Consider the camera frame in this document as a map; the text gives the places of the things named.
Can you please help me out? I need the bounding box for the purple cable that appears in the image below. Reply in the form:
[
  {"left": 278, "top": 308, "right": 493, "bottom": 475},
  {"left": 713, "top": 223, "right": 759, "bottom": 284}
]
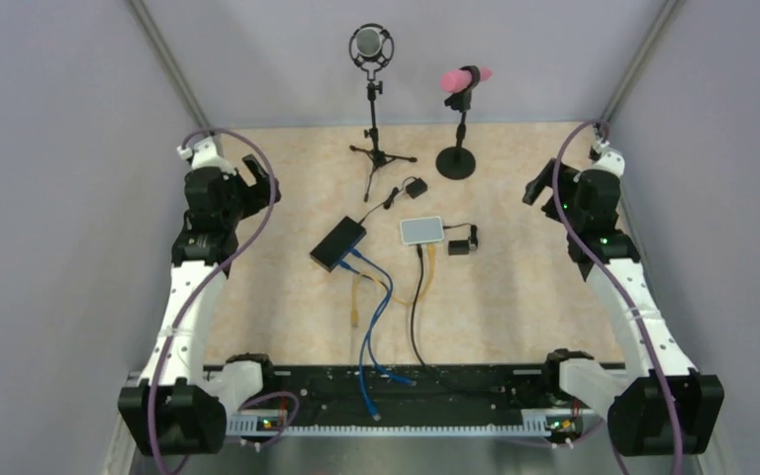
[
  {"left": 146, "top": 128, "right": 278, "bottom": 475},
  {"left": 551, "top": 119, "right": 684, "bottom": 475}
]

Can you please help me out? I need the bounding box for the blue ethernet cable long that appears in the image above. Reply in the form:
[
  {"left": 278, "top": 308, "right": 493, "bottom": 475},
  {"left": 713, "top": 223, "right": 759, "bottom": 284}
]
[{"left": 357, "top": 257, "right": 394, "bottom": 422}]

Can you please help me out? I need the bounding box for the black network switch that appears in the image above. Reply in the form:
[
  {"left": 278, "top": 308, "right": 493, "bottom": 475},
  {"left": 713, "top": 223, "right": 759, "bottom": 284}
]
[{"left": 310, "top": 217, "right": 366, "bottom": 272}]

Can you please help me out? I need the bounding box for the grey studio microphone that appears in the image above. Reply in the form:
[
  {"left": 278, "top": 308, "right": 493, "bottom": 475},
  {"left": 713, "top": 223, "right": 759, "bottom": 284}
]
[{"left": 348, "top": 23, "right": 395, "bottom": 75}]

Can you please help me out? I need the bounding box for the black power adapter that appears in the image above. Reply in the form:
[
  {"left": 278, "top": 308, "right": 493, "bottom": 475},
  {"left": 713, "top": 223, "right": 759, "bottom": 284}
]
[
  {"left": 447, "top": 239, "right": 475, "bottom": 256},
  {"left": 404, "top": 178, "right": 428, "bottom": 199}
]

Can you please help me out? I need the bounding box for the yellow ethernet cable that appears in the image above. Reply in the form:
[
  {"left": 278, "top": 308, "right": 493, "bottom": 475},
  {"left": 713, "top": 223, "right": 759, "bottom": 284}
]
[{"left": 349, "top": 243, "right": 437, "bottom": 328}]

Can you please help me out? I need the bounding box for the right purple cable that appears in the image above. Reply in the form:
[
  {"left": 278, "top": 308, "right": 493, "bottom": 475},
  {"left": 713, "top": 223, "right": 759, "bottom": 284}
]
[{"left": 551, "top": 119, "right": 684, "bottom": 475}]

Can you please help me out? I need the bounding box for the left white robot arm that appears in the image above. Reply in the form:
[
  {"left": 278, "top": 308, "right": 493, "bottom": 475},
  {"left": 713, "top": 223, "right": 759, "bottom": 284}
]
[{"left": 117, "top": 136, "right": 281, "bottom": 456}]

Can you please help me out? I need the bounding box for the black round-base microphone stand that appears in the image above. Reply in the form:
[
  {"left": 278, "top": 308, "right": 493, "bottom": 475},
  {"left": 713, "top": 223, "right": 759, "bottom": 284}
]
[{"left": 435, "top": 91, "right": 476, "bottom": 180}]

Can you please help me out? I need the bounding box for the blue ethernet cable short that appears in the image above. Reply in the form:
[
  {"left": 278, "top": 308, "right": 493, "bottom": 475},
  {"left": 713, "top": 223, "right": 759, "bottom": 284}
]
[{"left": 350, "top": 248, "right": 417, "bottom": 387}]

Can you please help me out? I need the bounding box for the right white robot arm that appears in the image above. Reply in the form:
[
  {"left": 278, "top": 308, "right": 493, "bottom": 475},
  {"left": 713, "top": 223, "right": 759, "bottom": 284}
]
[{"left": 522, "top": 139, "right": 724, "bottom": 457}]

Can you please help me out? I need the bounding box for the black tripod microphone stand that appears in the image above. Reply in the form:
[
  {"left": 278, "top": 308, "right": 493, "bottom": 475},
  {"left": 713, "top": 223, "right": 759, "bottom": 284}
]
[{"left": 349, "top": 68, "right": 419, "bottom": 203}]

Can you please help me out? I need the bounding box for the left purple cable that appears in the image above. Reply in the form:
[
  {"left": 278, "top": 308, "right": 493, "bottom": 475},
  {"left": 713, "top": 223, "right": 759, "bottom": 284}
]
[{"left": 146, "top": 128, "right": 278, "bottom": 475}]

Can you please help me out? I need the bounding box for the black cable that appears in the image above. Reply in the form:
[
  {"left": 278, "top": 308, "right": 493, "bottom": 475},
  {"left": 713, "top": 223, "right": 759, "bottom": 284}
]
[{"left": 410, "top": 244, "right": 480, "bottom": 388}]

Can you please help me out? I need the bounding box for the white network switch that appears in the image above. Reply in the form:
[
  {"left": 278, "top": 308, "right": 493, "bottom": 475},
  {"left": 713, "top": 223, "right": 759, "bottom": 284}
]
[{"left": 399, "top": 216, "right": 444, "bottom": 245}]

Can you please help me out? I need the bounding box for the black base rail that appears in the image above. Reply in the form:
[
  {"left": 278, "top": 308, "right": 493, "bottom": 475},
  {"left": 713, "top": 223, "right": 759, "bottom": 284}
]
[{"left": 262, "top": 364, "right": 586, "bottom": 428}]

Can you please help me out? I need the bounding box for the pink foam microphone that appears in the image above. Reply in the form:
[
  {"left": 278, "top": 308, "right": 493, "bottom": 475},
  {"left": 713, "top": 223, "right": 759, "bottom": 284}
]
[{"left": 439, "top": 66, "right": 493, "bottom": 93}]

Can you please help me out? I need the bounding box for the white slotted cable duct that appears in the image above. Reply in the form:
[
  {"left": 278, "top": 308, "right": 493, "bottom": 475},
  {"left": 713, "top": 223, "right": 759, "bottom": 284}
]
[{"left": 226, "top": 413, "right": 601, "bottom": 439}]

